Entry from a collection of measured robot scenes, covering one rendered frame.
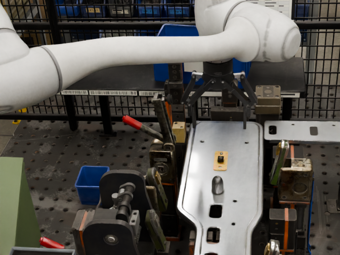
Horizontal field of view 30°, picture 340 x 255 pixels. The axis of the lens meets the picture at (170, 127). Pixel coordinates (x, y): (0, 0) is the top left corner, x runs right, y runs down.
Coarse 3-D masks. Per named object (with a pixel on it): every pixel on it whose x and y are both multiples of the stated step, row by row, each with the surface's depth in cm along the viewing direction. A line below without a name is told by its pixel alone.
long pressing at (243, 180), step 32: (192, 128) 192; (224, 128) 191; (256, 128) 190; (192, 160) 180; (256, 160) 178; (192, 192) 169; (224, 192) 168; (256, 192) 167; (192, 224) 159; (224, 224) 158; (256, 224) 158
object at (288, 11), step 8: (248, 0) 208; (256, 0) 207; (264, 0) 207; (272, 0) 207; (280, 0) 206; (288, 0) 206; (272, 8) 208; (280, 8) 208; (288, 8) 208; (288, 16) 209
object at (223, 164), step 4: (216, 152) 182; (220, 152) 181; (224, 152) 181; (216, 156) 180; (224, 156) 180; (216, 160) 179; (220, 160) 178; (224, 160) 178; (216, 164) 177; (220, 164) 177; (224, 164) 177; (216, 168) 176; (220, 168) 176; (224, 168) 175
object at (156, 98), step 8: (160, 96) 170; (168, 96) 168; (152, 104) 169; (160, 104) 168; (160, 112) 169; (160, 120) 171; (168, 120) 174; (160, 128) 172; (168, 128) 173; (168, 136) 174
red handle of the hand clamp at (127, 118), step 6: (126, 120) 173; (132, 120) 174; (132, 126) 174; (138, 126) 174; (144, 126) 175; (144, 132) 175; (150, 132) 175; (156, 132) 176; (156, 138) 176; (162, 138) 176
